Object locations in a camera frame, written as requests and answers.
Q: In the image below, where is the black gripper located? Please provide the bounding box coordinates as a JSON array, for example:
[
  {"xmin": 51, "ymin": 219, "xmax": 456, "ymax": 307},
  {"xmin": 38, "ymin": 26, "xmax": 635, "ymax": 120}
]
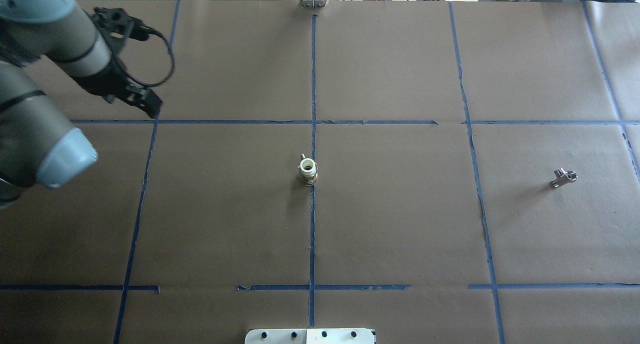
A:
[{"xmin": 75, "ymin": 58, "xmax": 163, "ymax": 119}]

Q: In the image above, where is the white PPR brass pipe fitting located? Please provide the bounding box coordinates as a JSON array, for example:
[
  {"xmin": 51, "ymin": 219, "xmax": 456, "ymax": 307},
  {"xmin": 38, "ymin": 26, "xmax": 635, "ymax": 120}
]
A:
[{"xmin": 298, "ymin": 154, "xmax": 318, "ymax": 186}]

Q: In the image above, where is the chrome angle valve fitting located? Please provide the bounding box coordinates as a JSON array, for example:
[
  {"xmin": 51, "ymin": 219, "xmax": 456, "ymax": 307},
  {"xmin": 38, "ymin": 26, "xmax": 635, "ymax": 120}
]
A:
[{"xmin": 549, "ymin": 167, "xmax": 578, "ymax": 189}]

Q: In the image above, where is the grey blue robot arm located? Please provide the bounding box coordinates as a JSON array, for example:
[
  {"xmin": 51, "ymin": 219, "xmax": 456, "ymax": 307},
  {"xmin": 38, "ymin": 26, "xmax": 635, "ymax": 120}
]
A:
[{"xmin": 0, "ymin": 0, "xmax": 176, "ymax": 210}]

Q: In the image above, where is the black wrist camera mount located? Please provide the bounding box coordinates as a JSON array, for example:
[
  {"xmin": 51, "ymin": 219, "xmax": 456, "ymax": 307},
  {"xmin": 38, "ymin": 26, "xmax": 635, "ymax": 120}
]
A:
[{"xmin": 88, "ymin": 7, "xmax": 154, "ymax": 42}]

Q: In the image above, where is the white camera mast with base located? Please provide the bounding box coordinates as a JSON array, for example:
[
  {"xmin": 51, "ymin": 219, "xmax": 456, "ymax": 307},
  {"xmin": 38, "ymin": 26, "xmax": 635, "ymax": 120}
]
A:
[{"xmin": 244, "ymin": 327, "xmax": 377, "ymax": 344}]

